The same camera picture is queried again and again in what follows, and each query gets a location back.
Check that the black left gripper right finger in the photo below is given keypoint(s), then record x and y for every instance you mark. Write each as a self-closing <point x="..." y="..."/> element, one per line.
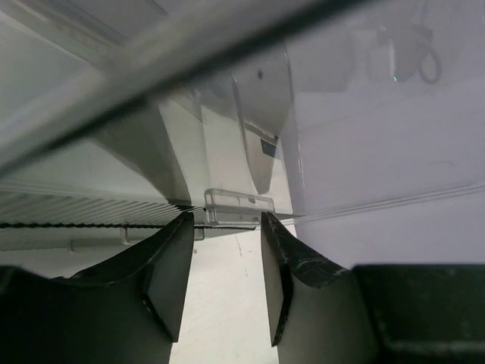
<point x="316" y="313"/>

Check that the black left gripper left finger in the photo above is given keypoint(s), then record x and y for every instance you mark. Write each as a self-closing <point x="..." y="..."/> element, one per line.
<point x="127" y="309"/>

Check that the clear drawer organizer box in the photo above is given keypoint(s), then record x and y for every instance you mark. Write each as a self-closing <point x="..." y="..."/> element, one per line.
<point x="46" y="216"/>

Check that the clear acrylic organizer lid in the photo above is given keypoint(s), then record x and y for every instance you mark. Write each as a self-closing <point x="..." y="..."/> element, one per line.
<point x="322" y="106"/>

